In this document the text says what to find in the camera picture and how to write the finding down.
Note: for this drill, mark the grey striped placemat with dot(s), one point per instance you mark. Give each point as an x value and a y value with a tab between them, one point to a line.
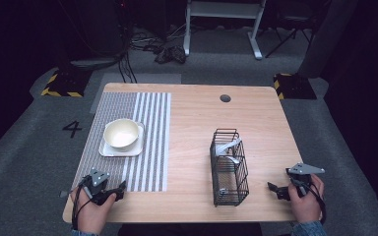
118	141

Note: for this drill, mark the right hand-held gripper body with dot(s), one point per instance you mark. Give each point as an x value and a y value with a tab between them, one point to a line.
303	170

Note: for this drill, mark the white square plate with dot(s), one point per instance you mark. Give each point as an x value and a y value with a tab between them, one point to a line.
134	150

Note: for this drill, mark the white desk frame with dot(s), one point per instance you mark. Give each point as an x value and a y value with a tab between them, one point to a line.
223	10

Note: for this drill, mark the dark patterned cloth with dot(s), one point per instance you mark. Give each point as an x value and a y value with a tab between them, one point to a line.
170	54

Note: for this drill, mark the person's left hand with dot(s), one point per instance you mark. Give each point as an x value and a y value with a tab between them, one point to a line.
93	213

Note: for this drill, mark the black folding stand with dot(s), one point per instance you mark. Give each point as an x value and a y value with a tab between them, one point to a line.
288	26

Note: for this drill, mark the person's right hand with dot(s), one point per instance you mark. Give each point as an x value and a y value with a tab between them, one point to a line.
306	206

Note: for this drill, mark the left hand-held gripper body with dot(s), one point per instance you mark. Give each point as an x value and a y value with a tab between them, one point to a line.
97	179

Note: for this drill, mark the person's dark lap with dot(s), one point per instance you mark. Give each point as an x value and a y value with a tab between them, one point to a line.
190	230

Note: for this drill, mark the yellow black striped base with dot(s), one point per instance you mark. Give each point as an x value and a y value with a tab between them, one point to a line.
295	87
66	83

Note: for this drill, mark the cream bowl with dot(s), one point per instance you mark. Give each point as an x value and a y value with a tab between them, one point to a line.
121	134

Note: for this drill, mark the grey curtain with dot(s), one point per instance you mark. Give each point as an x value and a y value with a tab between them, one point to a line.
328	36

